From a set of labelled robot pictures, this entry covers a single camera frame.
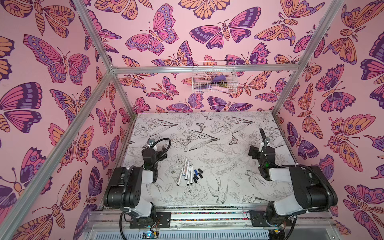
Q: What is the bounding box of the white pen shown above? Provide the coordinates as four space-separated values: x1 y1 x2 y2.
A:
184 161 190 181
190 165 194 185
177 168 184 186
187 164 192 186
183 158 188 177

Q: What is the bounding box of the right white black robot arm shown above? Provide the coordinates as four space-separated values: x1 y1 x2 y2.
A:
249 128 338 225

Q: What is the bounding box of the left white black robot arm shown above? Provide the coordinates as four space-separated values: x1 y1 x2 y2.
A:
103 138 172 221

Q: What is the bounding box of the green circuit board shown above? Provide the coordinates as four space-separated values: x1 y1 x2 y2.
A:
142 231 159 240

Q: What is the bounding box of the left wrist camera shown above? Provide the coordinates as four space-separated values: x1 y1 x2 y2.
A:
147 139 156 147

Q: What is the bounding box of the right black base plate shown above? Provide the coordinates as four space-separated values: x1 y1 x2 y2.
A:
247 210 293 228

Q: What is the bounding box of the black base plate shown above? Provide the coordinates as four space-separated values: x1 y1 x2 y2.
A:
130 212 172 229
247 210 293 228

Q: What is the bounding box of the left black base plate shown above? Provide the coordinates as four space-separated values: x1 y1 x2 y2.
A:
130 212 172 229

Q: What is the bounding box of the white slotted cable duct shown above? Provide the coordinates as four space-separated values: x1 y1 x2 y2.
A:
93 229 271 240

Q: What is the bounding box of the aluminium frame bar back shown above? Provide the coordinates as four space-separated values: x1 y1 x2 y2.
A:
113 64 300 74

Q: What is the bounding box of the white wire basket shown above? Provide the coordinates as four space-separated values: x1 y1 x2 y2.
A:
191 61 239 95

